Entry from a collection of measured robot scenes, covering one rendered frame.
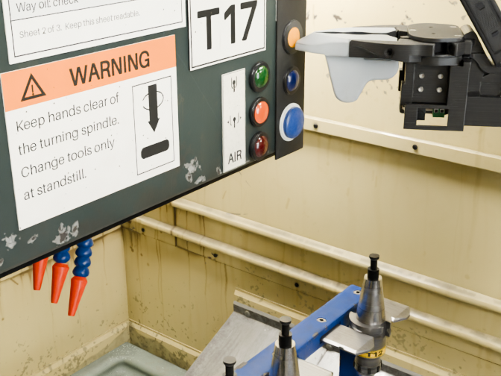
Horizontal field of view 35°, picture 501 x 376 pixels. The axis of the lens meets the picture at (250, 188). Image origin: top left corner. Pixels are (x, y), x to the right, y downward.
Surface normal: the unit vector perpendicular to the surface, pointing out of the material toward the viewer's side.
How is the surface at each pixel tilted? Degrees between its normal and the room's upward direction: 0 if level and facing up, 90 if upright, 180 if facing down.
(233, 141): 90
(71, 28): 90
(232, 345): 24
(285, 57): 90
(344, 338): 0
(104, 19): 90
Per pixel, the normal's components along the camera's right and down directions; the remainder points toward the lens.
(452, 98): -0.13, 0.37
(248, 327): -0.25, -0.73
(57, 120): 0.79, 0.23
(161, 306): -0.61, 0.29
